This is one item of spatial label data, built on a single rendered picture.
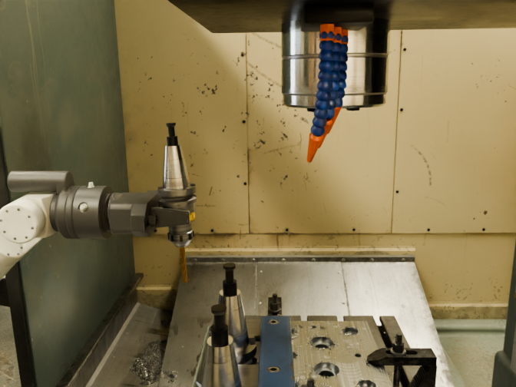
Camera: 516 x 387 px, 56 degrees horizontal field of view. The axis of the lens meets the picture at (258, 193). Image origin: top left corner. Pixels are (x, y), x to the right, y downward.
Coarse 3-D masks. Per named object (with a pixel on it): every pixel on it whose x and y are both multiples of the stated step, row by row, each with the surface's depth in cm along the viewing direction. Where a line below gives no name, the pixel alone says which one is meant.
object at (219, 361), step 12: (216, 348) 46; (228, 348) 47; (204, 360) 48; (216, 360) 46; (228, 360) 47; (204, 372) 48; (216, 372) 47; (228, 372) 47; (204, 384) 48; (216, 384) 47; (228, 384) 47; (240, 384) 48
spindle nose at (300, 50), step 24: (288, 24) 69; (384, 24) 67; (288, 48) 70; (312, 48) 66; (360, 48) 66; (384, 48) 68; (288, 72) 70; (312, 72) 67; (360, 72) 66; (384, 72) 69; (288, 96) 72; (312, 96) 68; (360, 96) 67; (384, 96) 71
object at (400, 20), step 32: (192, 0) 49; (224, 0) 49; (256, 0) 50; (288, 0) 50; (320, 0) 50; (352, 0) 51; (384, 0) 51; (416, 0) 51; (448, 0) 51; (480, 0) 52; (512, 0) 52; (224, 32) 83
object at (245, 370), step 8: (240, 368) 56; (248, 368) 56; (256, 368) 56; (200, 376) 55; (240, 376) 55; (248, 376) 55; (256, 376) 54; (200, 384) 53; (248, 384) 53; (256, 384) 53
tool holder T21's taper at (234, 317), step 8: (224, 296) 57; (232, 296) 57; (240, 296) 58; (224, 304) 57; (232, 304) 57; (240, 304) 58; (232, 312) 57; (240, 312) 58; (224, 320) 57; (232, 320) 57; (240, 320) 58; (232, 328) 57; (240, 328) 58; (232, 336) 57; (240, 336) 58; (248, 336) 59; (240, 344) 58; (248, 344) 59
